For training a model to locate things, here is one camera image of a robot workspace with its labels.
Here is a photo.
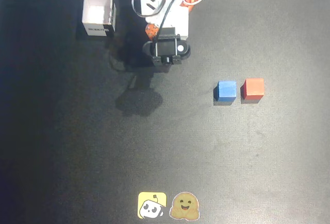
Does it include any blue cube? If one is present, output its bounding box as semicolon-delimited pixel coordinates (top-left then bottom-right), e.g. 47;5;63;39
213;80;237;102

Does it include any white cardboard box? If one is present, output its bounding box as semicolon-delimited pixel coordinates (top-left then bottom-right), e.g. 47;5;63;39
81;0;117;37

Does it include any red cube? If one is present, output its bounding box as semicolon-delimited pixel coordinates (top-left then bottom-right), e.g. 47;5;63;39
240;77;265;100

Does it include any black table mat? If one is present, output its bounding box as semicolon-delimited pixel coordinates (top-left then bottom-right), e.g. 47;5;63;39
0;0;330;224

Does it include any yellow robot sticker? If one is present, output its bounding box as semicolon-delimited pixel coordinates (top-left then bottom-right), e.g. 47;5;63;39
137;191;167;219

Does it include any hugging face emoji sticker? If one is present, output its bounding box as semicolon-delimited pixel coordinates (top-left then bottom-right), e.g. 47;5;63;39
169;191;201;221

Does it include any black cable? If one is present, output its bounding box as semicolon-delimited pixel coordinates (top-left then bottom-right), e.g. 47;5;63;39
152;0;188;57

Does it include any black gripper-mounted camera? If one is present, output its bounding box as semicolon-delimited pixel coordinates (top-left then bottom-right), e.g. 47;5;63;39
142;27;192;67

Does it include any grey looped cable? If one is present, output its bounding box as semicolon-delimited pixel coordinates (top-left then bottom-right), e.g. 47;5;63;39
131;0;166;18

